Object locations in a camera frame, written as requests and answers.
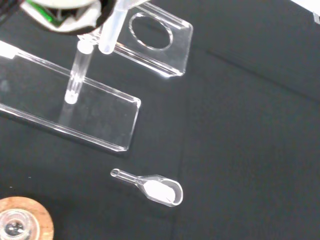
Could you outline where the clear acrylic funnel stand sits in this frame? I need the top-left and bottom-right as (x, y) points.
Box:
(0, 0), (194, 153)

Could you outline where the clear glass weighing funnel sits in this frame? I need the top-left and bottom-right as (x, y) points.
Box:
(110, 168), (184, 208)

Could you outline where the clear round-bottom flask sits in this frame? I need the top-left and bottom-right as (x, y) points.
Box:
(0, 209), (35, 240)

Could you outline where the black bench cloth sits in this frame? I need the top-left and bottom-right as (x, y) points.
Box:
(0, 0), (320, 240)

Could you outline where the cork ring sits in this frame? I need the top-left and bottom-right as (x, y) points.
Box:
(0, 196), (55, 240)

